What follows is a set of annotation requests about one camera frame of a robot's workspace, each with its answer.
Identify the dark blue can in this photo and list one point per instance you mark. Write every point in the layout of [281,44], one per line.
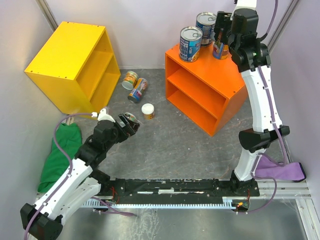
[190,43]

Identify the green cloth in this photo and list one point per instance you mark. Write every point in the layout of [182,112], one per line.
[69,137]

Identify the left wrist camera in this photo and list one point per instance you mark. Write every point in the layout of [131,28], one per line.
[103,115]

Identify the tall orange blue can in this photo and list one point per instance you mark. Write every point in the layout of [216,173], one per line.
[220,50]

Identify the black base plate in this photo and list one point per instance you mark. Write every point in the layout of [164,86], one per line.
[177,191]

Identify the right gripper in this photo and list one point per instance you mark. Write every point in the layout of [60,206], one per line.
[223,21]

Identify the yellow shelf cabinet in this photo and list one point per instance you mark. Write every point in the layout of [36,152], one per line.
[76,68]

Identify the purple cloth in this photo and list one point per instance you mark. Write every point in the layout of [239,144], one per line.
[268,167]

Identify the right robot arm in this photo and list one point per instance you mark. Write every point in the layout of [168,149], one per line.
[254,65]

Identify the orange shelf cabinet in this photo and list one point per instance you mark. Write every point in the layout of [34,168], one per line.
[209,91]

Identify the blue can pull tab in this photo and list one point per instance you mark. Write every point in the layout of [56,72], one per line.
[206,22]

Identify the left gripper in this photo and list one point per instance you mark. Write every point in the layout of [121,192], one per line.
[130,128]

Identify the tall blue red can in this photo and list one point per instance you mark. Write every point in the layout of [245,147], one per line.
[138,91]

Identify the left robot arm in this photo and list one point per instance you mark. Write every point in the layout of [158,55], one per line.
[81,180]

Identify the green label can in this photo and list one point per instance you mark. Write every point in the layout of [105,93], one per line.
[131,117]

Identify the orange label can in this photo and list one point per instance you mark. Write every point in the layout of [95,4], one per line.
[130,80]

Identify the white lid yellow can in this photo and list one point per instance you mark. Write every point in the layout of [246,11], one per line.
[148,111]

